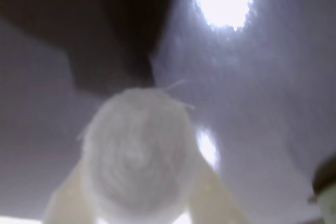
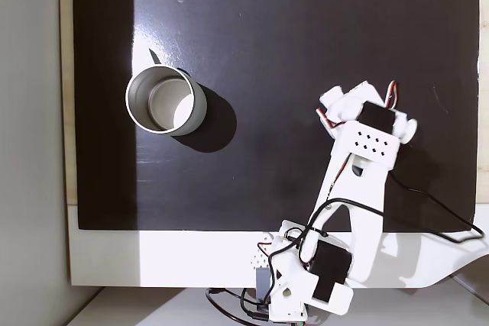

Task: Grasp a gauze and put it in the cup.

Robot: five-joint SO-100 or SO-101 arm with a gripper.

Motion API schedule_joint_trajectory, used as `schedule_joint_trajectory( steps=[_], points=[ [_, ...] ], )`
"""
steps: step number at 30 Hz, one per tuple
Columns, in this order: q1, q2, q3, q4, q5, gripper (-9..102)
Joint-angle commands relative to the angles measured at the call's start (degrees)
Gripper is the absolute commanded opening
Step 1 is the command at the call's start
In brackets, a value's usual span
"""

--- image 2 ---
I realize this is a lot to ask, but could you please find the metal cup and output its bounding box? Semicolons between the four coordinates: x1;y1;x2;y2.
125;65;209;137

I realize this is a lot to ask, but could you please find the black base cable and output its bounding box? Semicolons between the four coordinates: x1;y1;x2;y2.
205;286;276;322

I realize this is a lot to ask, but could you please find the black table mat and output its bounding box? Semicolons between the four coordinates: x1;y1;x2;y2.
71;0;481;234

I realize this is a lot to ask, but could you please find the long black cable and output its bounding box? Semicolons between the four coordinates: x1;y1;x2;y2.
385;172;486;245

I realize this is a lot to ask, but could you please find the grey table clamp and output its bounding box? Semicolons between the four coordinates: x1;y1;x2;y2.
254;266;277;302

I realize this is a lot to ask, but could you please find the red white servo cable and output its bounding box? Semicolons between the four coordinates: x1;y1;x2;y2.
383;80;401;111
316;107;345;137

